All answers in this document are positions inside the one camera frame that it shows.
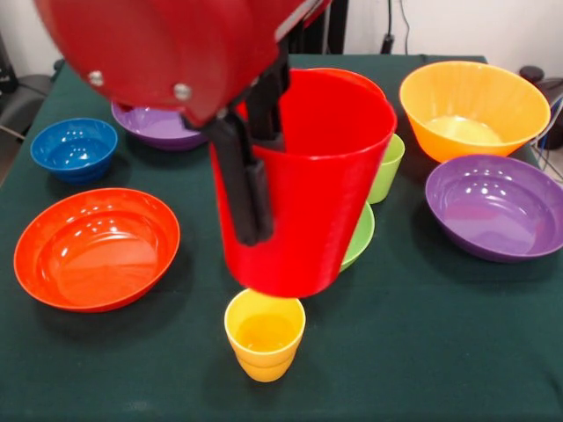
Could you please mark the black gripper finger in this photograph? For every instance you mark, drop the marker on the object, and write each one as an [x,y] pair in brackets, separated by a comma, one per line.
[248,193]

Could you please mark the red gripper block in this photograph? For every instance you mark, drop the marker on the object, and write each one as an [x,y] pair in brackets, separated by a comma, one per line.
[167,44]

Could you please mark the red plastic cup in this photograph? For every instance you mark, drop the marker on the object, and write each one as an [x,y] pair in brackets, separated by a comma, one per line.
[316,211]

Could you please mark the green plastic bowl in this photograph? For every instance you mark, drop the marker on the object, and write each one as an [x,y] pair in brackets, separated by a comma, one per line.
[358,242]

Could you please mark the yellow plastic cup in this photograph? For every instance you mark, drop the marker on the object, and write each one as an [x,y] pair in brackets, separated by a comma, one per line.
[264,347]

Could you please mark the purple plastic bowl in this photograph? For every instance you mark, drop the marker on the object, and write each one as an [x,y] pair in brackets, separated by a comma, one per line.
[497,215]
[154,129]

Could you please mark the green plastic cup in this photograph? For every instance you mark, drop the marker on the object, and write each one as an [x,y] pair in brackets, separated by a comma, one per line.
[387,171]

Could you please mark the orange-red plastic bowl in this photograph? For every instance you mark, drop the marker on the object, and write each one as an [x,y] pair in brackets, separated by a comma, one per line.
[97,255]

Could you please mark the small blue plastic bowl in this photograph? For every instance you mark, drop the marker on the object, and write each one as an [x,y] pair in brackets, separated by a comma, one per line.
[72,149]

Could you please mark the large orange plastic bowl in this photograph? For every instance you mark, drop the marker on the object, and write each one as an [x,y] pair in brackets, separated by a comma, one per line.
[466,101]

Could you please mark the dark green tablecloth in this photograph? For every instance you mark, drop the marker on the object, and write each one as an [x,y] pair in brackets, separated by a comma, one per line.
[396,351]

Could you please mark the black chair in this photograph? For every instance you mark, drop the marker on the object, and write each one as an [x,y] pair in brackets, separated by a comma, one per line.
[550,88]
[26,96]

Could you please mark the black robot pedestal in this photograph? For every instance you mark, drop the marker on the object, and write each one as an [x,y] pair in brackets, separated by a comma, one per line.
[336,26]

